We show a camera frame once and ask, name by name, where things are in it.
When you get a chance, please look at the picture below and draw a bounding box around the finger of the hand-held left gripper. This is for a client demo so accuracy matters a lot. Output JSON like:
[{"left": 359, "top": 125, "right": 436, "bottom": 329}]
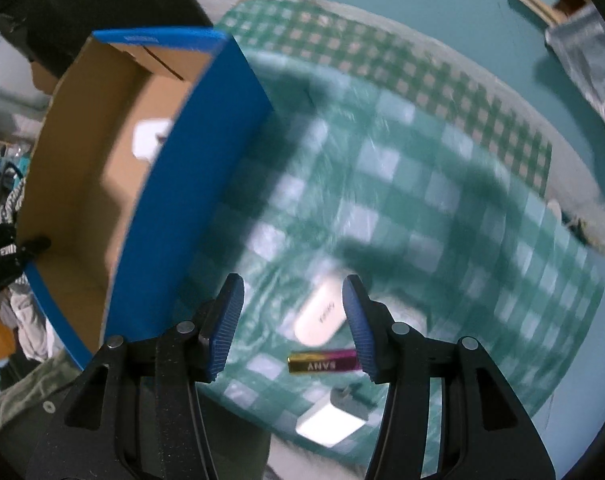
[{"left": 15, "top": 236, "right": 52, "bottom": 267}]

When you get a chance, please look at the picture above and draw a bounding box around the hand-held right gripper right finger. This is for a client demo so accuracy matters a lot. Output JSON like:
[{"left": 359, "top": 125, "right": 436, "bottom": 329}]
[{"left": 341, "top": 275, "right": 556, "bottom": 480}]

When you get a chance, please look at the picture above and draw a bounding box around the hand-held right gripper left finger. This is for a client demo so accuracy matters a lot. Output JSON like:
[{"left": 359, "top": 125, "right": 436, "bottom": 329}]
[{"left": 25, "top": 273, "right": 246, "bottom": 480}]

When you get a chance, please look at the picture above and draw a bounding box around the white oval case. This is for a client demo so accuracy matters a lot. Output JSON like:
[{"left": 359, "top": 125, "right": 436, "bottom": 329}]
[{"left": 292, "top": 280, "right": 347, "bottom": 347}]

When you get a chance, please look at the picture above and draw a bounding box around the gold and pink lighter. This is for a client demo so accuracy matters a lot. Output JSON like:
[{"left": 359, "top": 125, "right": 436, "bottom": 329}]
[{"left": 287, "top": 349, "right": 361, "bottom": 376}]

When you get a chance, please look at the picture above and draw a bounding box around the blue cardboard box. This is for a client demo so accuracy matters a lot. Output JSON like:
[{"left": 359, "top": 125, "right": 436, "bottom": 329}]
[{"left": 15, "top": 27, "right": 276, "bottom": 368}]

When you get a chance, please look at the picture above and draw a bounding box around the white charger adapter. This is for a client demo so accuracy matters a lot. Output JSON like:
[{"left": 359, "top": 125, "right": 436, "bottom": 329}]
[{"left": 295, "top": 385, "right": 369, "bottom": 448}]

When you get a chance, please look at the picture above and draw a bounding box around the grey round disc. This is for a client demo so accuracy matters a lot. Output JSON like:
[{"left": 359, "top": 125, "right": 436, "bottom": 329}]
[{"left": 132, "top": 119, "right": 173, "bottom": 162}]

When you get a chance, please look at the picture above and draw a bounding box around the striped cloth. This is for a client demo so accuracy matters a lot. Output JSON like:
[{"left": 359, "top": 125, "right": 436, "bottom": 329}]
[{"left": 0, "top": 180, "right": 27, "bottom": 226}]

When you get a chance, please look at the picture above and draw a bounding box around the teal checkered plastic tablecloth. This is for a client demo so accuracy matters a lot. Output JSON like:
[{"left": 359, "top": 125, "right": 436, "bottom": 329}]
[{"left": 177, "top": 50, "right": 605, "bottom": 461}]

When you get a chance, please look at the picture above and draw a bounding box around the olive fleece blanket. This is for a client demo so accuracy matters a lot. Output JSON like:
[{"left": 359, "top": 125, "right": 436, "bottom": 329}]
[{"left": 0, "top": 350, "right": 86, "bottom": 436}]

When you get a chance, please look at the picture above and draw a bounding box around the black jacket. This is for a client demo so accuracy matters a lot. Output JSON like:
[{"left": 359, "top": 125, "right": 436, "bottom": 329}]
[{"left": 0, "top": 0, "right": 214, "bottom": 78}]

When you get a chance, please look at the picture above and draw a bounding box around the silver foil curtain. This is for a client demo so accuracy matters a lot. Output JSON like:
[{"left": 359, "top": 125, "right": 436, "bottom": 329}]
[{"left": 545, "top": 5, "right": 605, "bottom": 142}]

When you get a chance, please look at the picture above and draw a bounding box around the wooden strip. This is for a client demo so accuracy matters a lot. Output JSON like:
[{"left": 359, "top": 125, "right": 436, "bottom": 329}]
[{"left": 505, "top": 0, "right": 589, "bottom": 27}]

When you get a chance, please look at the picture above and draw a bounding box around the braided rope trim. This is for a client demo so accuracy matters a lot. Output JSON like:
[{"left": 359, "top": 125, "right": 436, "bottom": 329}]
[{"left": 565, "top": 200, "right": 605, "bottom": 257}]

